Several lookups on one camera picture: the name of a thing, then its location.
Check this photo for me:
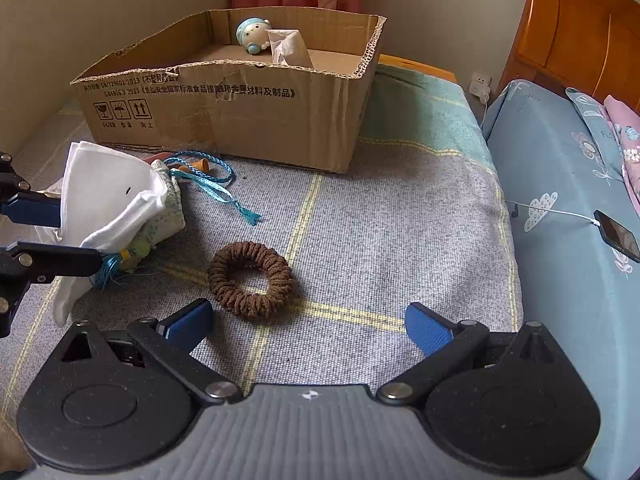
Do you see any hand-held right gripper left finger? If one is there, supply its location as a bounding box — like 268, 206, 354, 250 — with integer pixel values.
60, 298, 243, 406

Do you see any crumpled plastic bag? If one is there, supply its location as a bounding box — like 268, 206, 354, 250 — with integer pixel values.
266, 28, 315, 68

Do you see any wooden headboard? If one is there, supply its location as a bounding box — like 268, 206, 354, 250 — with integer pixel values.
497, 0, 640, 98

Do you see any white wall socket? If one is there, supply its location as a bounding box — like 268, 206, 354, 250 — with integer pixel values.
470, 72, 493, 102

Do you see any pink printed pillow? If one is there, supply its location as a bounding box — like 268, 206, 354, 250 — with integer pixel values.
604, 94, 640, 196

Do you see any brown cardboard box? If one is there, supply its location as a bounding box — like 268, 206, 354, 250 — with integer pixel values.
70, 8, 387, 175

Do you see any brown scrunchie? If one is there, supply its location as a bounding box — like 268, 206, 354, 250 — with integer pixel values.
207, 241, 293, 318

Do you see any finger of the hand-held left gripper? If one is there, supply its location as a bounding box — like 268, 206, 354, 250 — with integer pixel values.
0, 242, 104, 339
0, 152, 62, 227

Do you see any orange wooden board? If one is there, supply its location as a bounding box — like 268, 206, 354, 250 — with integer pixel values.
377, 55, 457, 83

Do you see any black smartphone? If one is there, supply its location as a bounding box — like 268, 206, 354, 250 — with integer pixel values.
593, 210, 640, 263

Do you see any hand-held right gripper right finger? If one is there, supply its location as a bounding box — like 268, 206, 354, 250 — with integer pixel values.
377, 302, 571, 406

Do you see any blue and white doll toy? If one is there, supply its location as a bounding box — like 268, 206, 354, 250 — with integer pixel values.
236, 16, 273, 54

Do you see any white cloth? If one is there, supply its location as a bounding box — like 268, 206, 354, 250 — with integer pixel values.
52, 141, 173, 328

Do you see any blue floral bed sheet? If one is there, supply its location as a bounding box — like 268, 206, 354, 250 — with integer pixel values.
482, 79, 640, 480

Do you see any blue floral pillow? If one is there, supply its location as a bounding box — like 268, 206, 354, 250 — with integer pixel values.
566, 86, 640, 211

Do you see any white charging cable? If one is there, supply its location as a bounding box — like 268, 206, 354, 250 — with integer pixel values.
479, 94, 602, 227

